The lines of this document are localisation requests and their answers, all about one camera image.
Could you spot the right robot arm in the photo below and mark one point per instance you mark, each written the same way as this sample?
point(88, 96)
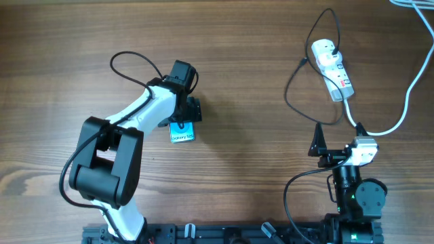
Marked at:
point(359, 201)

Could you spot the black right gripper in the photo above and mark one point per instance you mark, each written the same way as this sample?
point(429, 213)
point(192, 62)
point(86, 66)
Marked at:
point(319, 148)

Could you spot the white USB charger plug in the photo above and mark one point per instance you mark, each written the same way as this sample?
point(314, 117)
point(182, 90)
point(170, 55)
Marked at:
point(328, 59)

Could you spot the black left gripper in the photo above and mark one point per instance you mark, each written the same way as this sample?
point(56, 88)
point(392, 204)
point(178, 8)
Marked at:
point(194, 110)

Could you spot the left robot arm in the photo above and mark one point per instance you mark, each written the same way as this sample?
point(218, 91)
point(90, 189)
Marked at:
point(105, 167)

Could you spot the Galaxy smartphone with cyan screen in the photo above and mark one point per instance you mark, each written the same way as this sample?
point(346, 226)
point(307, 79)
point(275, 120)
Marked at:
point(182, 132)

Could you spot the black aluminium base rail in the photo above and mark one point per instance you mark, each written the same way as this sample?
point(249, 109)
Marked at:
point(304, 232)

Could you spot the white power strip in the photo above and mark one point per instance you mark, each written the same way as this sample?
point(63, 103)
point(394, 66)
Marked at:
point(335, 77)

